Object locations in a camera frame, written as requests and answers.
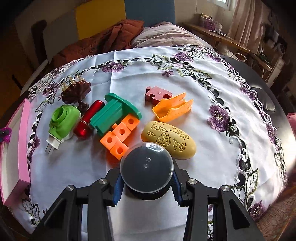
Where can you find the green plastic spool stand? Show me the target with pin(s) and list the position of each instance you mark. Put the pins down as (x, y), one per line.
(114, 111)

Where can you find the orange cube block cluster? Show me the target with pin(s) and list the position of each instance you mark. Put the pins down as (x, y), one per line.
(113, 140)

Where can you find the purple plastic cup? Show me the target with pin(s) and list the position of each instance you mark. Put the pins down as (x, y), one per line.
(5, 135)

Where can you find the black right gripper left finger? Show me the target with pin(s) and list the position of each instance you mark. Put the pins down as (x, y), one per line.
(63, 220)

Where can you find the orange plastic scoop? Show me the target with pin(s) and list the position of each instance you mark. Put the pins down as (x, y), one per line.
(170, 109)

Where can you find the red puzzle piece block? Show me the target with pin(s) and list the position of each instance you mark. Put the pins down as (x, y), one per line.
(155, 95)

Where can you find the pink cushion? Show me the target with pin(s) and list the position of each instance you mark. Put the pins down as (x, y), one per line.
(292, 121)

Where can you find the green plug-in night light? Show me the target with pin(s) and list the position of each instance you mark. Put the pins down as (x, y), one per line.
(61, 126)

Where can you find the rust brown jacket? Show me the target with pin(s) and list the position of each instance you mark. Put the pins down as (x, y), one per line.
(117, 37)

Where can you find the pink beige curtain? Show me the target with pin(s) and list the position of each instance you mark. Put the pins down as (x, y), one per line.
(246, 23)

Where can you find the yellow embossed oval soap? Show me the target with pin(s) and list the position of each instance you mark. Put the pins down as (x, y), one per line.
(177, 142)

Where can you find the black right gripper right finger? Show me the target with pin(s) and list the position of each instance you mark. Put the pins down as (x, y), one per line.
(231, 220)

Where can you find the wooden side table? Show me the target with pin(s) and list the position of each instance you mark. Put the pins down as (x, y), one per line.
(218, 37)

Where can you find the black round table edge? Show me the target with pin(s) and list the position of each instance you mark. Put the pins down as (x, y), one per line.
(272, 107)

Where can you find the purple box on table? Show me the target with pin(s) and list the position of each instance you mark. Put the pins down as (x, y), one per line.
(210, 24)

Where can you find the pink white tray box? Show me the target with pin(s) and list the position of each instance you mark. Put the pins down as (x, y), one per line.
(14, 167)

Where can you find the grey yellow blue headboard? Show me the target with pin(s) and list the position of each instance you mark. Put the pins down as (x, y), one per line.
(93, 17)

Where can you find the red metallic cylinder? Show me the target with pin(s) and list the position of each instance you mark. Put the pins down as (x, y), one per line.
(83, 130)

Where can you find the pink grey pillow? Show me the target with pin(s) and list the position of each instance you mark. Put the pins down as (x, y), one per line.
(166, 34)

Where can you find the white framed window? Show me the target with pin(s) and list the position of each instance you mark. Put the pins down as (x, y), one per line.
(226, 4)

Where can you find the white embroidered floral tablecloth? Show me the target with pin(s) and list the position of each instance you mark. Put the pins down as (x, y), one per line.
(238, 144)

